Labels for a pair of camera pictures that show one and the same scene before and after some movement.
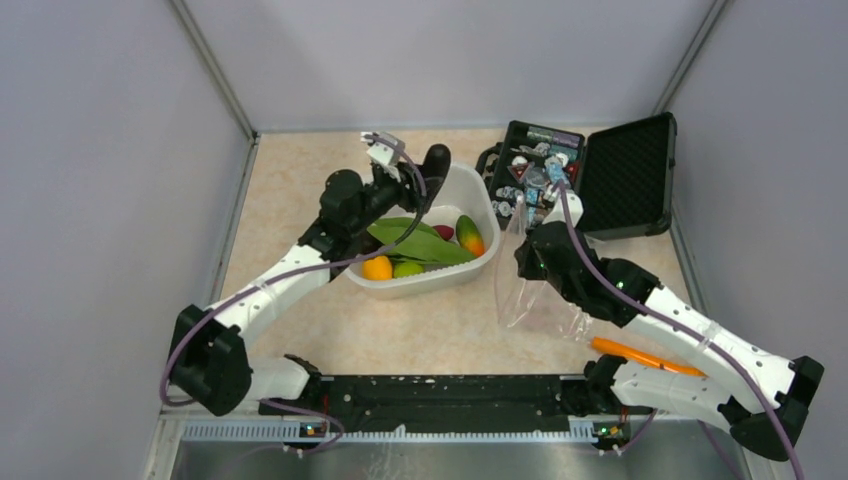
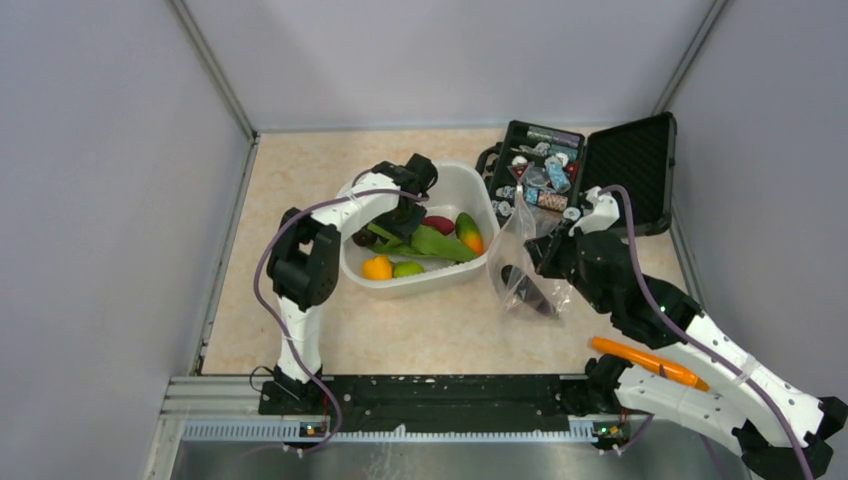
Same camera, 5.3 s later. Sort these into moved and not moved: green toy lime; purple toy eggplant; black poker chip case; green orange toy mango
Moved: purple toy eggplant
Not moved: green orange toy mango; green toy lime; black poker chip case
